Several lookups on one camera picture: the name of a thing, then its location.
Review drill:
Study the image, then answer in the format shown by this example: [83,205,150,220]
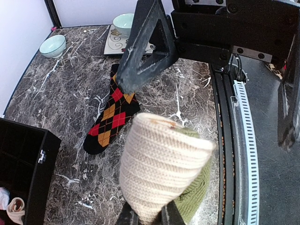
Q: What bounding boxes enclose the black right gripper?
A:
[171,0,300,68]

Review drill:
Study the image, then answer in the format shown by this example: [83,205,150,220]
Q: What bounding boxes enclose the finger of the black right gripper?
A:
[277,34,300,151]
[116,0,177,94]

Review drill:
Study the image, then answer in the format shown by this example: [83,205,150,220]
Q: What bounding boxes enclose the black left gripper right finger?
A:
[161,201,185,225]

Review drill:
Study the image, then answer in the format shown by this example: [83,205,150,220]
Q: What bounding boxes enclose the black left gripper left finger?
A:
[116,202,139,225]

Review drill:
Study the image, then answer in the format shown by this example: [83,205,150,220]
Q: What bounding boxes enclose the striped beige maroon sock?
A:
[119,112,217,225]

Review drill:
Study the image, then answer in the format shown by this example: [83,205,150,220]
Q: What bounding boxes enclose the black argyle orange red sock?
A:
[83,64,140,155]

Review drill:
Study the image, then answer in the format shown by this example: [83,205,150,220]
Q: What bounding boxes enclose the pale green bowl on plate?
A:
[112,13,135,37]

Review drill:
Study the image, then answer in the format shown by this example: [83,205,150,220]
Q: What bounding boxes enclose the square floral plate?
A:
[103,24,154,56]

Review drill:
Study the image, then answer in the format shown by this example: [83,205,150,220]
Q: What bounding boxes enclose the pale green bowl at back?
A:
[39,35,66,59]

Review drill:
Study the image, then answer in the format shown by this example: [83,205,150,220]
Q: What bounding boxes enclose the beige rolled sock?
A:
[6,197,25,225]

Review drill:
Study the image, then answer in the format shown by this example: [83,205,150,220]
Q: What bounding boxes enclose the black box with glass lid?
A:
[0,119,61,225]

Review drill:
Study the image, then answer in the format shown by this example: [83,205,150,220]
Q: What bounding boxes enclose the pink white rolled sock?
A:
[0,187,10,210]

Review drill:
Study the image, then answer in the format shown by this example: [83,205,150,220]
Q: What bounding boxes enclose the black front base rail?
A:
[209,64,240,225]

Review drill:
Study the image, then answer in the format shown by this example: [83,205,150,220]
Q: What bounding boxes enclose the white slotted cable duct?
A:
[232,81,260,225]

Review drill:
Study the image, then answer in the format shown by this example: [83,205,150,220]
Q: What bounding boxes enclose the black right frame post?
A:
[44,0,62,29]

